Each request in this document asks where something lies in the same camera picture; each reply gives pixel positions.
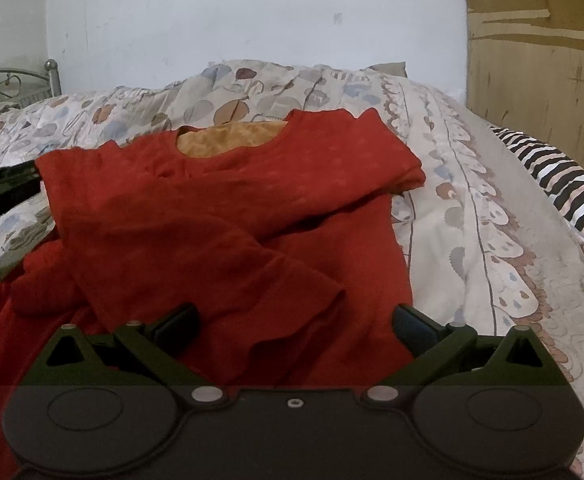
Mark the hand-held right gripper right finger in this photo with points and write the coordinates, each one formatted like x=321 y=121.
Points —
x=413 y=324

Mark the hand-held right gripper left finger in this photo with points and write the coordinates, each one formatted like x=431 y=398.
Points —
x=174 y=324

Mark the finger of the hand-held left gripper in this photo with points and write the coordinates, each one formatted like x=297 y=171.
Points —
x=7 y=180

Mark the red long-sleeve shirt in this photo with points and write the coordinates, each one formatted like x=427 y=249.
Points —
x=212 y=230

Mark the metal bed headboard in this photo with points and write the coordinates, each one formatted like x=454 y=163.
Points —
x=19 y=82

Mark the leaf-patterned quilt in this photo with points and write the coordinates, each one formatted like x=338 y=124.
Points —
x=472 y=220

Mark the black white striped pillow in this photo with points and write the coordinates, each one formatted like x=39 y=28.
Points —
x=567 y=180

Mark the tan pillow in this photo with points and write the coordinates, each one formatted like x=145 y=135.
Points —
x=391 y=70

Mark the brown wooden board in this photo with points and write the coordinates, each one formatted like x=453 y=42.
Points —
x=542 y=50

